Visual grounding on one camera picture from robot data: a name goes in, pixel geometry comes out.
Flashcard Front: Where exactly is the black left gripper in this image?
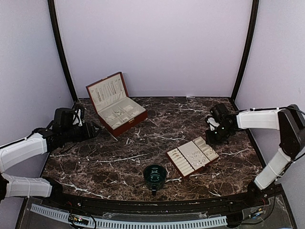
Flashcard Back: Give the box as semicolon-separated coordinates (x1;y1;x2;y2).
62;121;102;143

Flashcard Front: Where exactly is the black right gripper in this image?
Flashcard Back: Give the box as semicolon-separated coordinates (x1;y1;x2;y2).
205;124;233;145

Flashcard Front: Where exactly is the red jewelry box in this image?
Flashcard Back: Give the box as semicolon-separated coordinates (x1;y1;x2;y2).
86;72;148;137

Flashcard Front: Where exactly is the red jewelry tray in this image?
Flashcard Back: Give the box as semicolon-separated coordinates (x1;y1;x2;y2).
166;136;219;178

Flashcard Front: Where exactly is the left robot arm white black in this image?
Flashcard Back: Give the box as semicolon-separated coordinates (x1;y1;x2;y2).
0;107;101;208

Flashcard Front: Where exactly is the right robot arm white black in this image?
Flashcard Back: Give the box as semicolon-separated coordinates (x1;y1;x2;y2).
205;103;305;207

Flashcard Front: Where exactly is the dark green glass mug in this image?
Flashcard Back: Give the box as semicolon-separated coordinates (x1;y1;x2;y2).
143;164;167;196

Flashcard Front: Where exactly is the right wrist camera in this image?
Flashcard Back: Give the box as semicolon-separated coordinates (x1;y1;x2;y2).
205;116;220;131

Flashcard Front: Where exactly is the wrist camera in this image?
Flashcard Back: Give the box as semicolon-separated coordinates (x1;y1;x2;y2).
205;116;220;131
72;108;85;126

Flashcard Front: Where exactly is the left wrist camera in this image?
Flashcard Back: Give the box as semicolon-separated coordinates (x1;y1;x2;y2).
72;108;85;126

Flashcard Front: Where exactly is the black front rail base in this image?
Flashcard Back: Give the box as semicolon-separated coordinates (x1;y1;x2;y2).
40;174;283;215

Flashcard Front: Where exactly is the white slotted cable duct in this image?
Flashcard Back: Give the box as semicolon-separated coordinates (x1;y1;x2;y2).
30;204;227;229

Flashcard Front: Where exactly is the right black frame post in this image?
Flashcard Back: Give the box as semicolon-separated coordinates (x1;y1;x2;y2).
230;0;259;103

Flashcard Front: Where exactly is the black frame post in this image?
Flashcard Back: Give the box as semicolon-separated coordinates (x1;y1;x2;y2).
230;0;259;103
47;0;78;103

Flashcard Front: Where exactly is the left black frame post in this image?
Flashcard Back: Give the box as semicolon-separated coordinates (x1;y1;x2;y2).
47;0;78;103

